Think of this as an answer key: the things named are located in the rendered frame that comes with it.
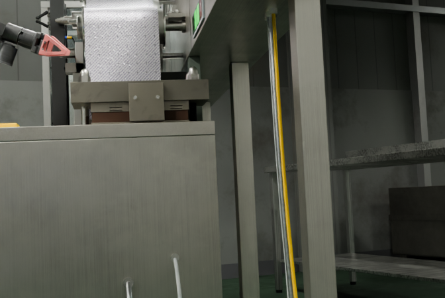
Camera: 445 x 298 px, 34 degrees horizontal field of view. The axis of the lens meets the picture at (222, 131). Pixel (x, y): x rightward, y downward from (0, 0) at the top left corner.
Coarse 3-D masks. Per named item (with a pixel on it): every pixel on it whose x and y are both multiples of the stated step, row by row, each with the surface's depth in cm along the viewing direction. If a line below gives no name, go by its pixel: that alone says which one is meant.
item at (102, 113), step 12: (96, 108) 212; (108, 108) 213; (120, 108) 213; (168, 108) 215; (180, 108) 217; (96, 120) 212; (108, 120) 213; (120, 120) 213; (168, 120) 215; (180, 120) 216
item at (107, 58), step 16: (96, 48) 233; (112, 48) 233; (128, 48) 234; (144, 48) 235; (96, 64) 232; (112, 64) 233; (128, 64) 234; (144, 64) 234; (96, 80) 232; (112, 80) 233; (128, 80) 233; (144, 80) 234
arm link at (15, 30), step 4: (8, 24) 228; (12, 24) 229; (8, 28) 227; (12, 28) 227; (16, 28) 228; (20, 28) 228; (4, 32) 227; (8, 32) 227; (12, 32) 227; (16, 32) 227; (20, 32) 227; (4, 36) 228; (8, 36) 227; (12, 36) 227; (16, 36) 227; (0, 40) 228; (4, 40) 231; (8, 40) 229; (12, 40) 228; (16, 40) 228; (8, 44) 228
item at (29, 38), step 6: (24, 30) 228; (30, 30) 229; (24, 36) 227; (30, 36) 227; (36, 36) 225; (18, 42) 228; (24, 42) 228; (30, 42) 227; (36, 42) 227; (30, 48) 229; (36, 48) 227
